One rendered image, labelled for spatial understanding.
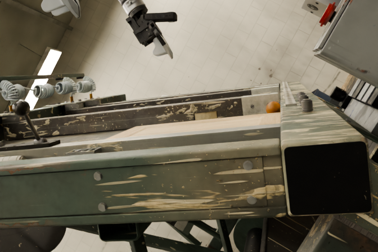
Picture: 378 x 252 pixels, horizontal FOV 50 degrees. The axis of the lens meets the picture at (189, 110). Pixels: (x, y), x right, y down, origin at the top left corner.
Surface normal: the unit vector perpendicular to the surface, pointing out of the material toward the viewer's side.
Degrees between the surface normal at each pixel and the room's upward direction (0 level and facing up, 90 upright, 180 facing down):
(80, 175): 90
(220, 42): 90
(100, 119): 90
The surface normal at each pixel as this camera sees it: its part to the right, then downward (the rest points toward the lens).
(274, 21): -0.16, 0.00
